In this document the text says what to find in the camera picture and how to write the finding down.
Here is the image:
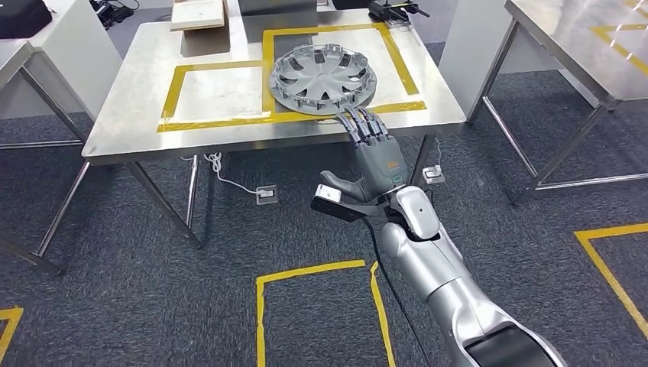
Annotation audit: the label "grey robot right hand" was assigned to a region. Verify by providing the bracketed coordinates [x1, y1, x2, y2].
[319, 106, 409, 203]

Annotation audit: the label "silver wheel hubcap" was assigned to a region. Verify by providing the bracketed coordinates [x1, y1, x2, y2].
[268, 43, 379, 117]

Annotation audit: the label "steel workbench table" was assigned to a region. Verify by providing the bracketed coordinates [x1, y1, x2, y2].
[82, 0, 468, 249]

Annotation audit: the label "white cabinet panel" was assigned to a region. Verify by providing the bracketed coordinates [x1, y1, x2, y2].
[0, 0, 124, 120]
[438, 0, 560, 120]

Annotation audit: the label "yellow table tape outline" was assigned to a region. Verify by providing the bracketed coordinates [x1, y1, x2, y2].
[589, 0, 648, 77]
[155, 21, 428, 134]

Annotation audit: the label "grey metal panel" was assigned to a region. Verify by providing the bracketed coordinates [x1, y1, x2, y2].
[238, 0, 319, 16]

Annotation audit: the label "yellow floor tape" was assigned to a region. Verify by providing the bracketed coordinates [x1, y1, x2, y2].
[574, 222, 648, 340]
[0, 306, 24, 363]
[255, 259, 397, 367]

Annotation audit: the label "shallow wooden box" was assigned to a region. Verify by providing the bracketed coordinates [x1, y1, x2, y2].
[169, 0, 226, 32]

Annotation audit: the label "black bag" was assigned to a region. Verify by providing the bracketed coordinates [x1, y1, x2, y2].
[0, 0, 53, 40]

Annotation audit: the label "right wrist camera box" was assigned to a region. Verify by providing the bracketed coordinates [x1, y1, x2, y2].
[309, 183, 394, 222]

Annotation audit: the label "black camera cable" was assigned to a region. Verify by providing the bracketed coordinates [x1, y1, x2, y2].
[361, 216, 431, 367]

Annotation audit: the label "white coiled socket cable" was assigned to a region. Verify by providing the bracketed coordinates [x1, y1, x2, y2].
[180, 151, 260, 196]

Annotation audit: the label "black power adapter cables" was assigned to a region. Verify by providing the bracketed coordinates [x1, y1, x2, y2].
[89, 0, 138, 26]

